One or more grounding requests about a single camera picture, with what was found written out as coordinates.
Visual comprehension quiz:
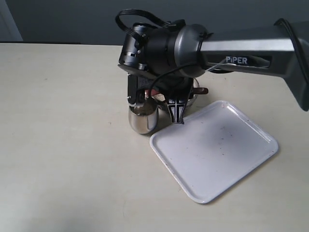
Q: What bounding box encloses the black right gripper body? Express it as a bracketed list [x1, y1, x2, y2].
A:
[127, 72, 193, 106]

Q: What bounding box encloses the dark brown wooden spoon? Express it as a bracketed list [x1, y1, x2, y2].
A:
[145, 87, 209, 99]

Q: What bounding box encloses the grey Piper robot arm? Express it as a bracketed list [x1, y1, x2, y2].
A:
[119, 18, 309, 124]

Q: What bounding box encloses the steel bowl with rice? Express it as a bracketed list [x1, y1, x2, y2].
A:
[151, 78, 200, 113]

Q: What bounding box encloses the small steel cup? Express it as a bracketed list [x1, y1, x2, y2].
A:
[128, 107, 158, 134]

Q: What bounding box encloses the white plastic tray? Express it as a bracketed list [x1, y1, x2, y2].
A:
[150, 101, 279, 204]

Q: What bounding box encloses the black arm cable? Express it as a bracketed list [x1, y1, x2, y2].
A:
[115, 9, 215, 92]

